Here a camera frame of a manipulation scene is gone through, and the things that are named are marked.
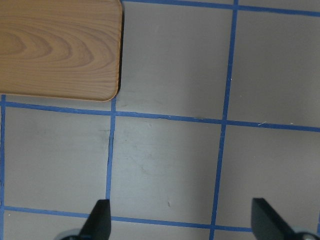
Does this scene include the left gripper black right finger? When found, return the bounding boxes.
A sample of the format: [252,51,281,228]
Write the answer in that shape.
[251,198,296,240]

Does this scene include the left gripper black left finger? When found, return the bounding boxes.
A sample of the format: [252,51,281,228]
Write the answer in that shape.
[79,199,111,240]

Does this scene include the wooden tray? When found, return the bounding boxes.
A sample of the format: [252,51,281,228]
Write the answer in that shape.
[0,0,124,102]

